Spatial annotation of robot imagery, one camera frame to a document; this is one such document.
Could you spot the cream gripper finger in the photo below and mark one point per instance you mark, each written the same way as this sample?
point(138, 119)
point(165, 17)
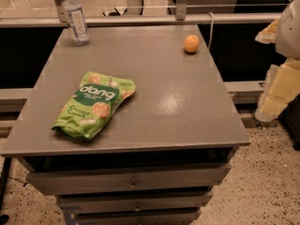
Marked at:
point(281, 87)
point(268, 34)

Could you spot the clear plastic water bottle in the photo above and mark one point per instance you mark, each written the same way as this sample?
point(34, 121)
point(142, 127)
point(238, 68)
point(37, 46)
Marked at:
point(76, 22)

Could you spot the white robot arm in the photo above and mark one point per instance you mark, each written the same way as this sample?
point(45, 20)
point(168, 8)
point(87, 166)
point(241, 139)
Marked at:
point(288, 33)

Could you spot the orange fruit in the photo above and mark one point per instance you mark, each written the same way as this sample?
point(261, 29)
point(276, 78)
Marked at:
point(191, 44)

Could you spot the grey middle drawer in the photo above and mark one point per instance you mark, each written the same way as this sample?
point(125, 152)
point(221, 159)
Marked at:
point(136, 202)

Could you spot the grey drawer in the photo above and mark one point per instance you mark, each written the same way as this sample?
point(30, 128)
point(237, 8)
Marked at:
point(128, 179)
point(136, 202)
point(139, 218)

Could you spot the grey bottom drawer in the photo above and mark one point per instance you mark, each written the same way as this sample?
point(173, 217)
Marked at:
point(139, 218)

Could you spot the green dang snack bag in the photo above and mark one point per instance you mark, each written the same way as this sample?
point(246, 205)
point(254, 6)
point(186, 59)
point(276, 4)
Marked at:
point(93, 105)

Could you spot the grey top drawer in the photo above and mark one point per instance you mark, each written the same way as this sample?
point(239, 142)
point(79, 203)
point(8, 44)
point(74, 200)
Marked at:
point(128, 179)

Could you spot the grey metal railing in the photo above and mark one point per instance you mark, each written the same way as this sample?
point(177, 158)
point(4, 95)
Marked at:
point(146, 20)

